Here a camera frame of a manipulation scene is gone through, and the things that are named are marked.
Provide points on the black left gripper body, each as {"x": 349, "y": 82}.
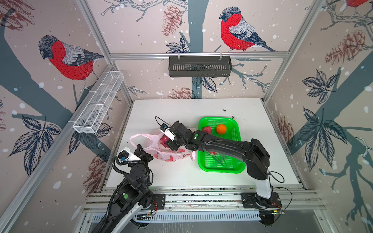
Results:
{"x": 143, "y": 165}

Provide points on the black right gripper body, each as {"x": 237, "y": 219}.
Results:
{"x": 175, "y": 143}

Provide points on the small red fruit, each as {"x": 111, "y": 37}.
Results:
{"x": 207, "y": 129}

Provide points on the pink plastic bag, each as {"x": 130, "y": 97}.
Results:
{"x": 151, "y": 144}

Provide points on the orange fruit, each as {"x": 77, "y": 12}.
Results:
{"x": 221, "y": 129}

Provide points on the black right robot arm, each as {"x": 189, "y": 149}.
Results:
{"x": 253, "y": 153}

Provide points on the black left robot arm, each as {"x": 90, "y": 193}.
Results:
{"x": 132, "y": 194}

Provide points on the green plastic basket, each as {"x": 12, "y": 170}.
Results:
{"x": 226, "y": 144}

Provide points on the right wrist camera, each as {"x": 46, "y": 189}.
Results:
{"x": 166, "y": 130}

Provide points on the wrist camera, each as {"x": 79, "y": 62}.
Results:
{"x": 127, "y": 156}
{"x": 166, "y": 130}

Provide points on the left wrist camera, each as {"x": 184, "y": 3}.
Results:
{"x": 127, "y": 156}

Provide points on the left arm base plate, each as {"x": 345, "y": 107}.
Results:
{"x": 157, "y": 202}

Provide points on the black hanging wire basket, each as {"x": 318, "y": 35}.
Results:
{"x": 200, "y": 66}

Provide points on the white wire mesh shelf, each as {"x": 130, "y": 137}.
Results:
{"x": 94, "y": 113}

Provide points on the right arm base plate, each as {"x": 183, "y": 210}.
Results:
{"x": 253, "y": 201}

